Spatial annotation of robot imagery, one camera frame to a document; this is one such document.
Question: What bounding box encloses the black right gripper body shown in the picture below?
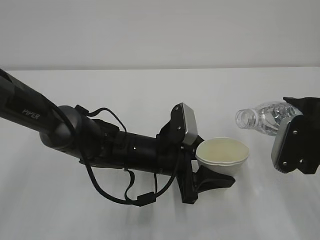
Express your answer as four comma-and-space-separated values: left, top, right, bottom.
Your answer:
283, 97, 320, 175

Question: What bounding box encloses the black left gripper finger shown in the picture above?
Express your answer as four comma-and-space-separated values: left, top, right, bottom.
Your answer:
191, 135, 205, 153
193, 166, 236, 194

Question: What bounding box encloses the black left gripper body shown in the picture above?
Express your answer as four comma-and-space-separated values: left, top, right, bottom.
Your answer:
156, 119, 205, 205

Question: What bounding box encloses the white paper cup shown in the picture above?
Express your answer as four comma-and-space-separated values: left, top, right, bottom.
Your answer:
195, 137, 250, 177

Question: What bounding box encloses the clear water bottle green label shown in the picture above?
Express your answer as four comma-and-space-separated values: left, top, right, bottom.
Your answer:
235, 101, 302, 137

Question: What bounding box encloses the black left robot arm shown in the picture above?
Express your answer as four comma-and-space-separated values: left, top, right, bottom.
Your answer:
0, 71, 235, 207

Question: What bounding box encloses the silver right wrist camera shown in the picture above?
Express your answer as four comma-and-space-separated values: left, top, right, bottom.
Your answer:
271, 115, 307, 174

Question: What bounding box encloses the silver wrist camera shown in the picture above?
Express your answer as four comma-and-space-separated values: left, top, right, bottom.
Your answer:
271, 115, 307, 174
170, 102, 198, 146

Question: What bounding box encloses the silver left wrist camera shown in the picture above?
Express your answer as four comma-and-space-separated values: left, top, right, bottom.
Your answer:
170, 102, 198, 146

